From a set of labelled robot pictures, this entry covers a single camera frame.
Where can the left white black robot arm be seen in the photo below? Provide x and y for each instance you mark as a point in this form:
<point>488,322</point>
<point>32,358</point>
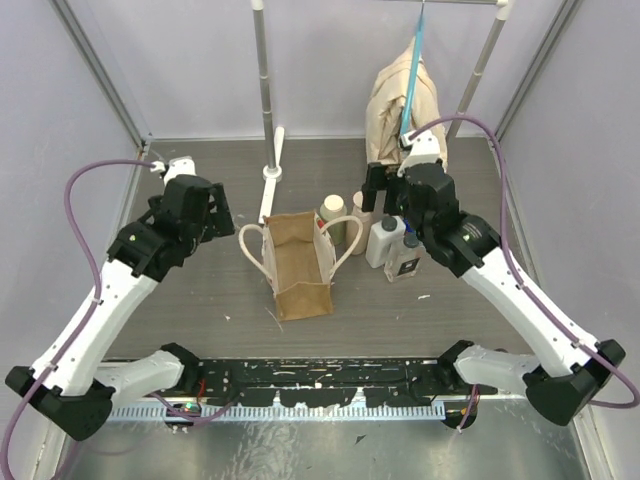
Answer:
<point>64,384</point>

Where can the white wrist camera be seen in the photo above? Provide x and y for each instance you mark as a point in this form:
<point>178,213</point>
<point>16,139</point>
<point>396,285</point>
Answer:
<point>173,168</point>
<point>424,148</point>

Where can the slotted cable duct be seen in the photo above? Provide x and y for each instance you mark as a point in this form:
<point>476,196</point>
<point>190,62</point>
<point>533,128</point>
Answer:
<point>357,411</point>

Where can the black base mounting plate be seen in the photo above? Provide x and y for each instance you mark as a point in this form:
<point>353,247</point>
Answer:
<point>322,382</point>

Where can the green bottle cream cap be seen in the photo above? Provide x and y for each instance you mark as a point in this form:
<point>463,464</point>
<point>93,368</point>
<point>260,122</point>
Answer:
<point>333,207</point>

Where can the blue clothes hanger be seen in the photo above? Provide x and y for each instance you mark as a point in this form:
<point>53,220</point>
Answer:
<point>413,73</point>

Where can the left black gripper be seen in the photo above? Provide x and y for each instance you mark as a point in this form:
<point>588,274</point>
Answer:
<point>215,211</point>

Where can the beige jacket on hanger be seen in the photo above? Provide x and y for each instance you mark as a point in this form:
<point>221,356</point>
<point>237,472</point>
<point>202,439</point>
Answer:
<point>386,103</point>

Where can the beige pump bottle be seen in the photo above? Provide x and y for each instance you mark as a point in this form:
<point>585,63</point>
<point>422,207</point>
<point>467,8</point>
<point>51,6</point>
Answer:
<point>366,219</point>

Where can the white silver clothes rack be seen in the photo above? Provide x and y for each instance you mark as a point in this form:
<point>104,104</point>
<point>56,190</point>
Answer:
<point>274,136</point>

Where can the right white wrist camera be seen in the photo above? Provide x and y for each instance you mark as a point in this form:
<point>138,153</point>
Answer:
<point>424,148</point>

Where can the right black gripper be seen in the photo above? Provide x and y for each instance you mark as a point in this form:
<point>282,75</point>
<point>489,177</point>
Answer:
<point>376,181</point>

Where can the clear bottle black cap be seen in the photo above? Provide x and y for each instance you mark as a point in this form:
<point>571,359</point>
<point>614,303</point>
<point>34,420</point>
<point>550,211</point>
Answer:
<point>403,258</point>

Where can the white bottle black cap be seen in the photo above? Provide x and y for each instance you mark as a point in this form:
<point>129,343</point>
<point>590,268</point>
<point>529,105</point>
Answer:
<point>382,235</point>

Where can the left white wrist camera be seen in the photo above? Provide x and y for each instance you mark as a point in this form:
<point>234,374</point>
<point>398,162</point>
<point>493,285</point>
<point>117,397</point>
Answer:
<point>173,168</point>

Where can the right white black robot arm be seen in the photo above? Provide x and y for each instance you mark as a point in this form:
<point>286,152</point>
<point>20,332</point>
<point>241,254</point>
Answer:
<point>567,366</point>

